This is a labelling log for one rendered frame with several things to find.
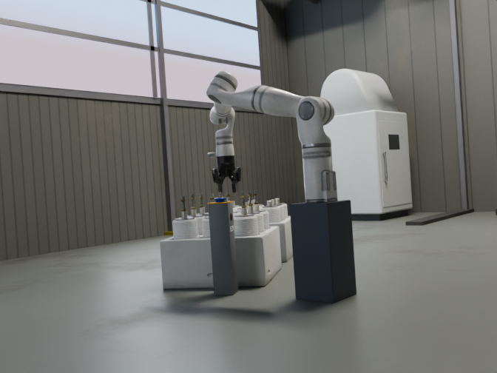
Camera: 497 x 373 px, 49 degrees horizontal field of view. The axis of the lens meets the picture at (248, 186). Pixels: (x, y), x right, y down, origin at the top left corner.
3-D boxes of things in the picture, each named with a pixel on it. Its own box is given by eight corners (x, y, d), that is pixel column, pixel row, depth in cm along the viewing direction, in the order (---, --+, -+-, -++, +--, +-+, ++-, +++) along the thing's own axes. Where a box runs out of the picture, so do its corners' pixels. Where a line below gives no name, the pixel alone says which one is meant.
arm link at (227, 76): (218, 92, 223) (208, 109, 221) (218, 64, 196) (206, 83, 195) (238, 103, 222) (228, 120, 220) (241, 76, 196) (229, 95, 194)
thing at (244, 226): (263, 262, 208) (260, 214, 208) (256, 266, 199) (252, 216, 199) (239, 262, 212) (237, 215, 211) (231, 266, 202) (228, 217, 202)
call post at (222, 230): (239, 290, 192) (233, 201, 192) (234, 294, 185) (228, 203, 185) (219, 291, 194) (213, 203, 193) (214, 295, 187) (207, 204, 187)
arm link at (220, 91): (199, 90, 198) (251, 103, 182) (211, 69, 200) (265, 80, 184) (211, 105, 205) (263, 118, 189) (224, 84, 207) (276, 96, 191)
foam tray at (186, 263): (282, 268, 235) (279, 226, 234) (265, 286, 196) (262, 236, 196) (194, 271, 243) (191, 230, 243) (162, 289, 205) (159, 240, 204)
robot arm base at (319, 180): (340, 200, 174) (336, 146, 174) (325, 202, 167) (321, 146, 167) (315, 201, 180) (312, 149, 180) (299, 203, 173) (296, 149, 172)
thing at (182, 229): (170, 268, 209) (166, 220, 209) (186, 263, 217) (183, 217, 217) (190, 269, 204) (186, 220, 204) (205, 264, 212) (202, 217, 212)
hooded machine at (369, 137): (415, 214, 466) (406, 67, 465) (385, 220, 423) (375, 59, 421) (349, 214, 507) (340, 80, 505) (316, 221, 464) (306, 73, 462)
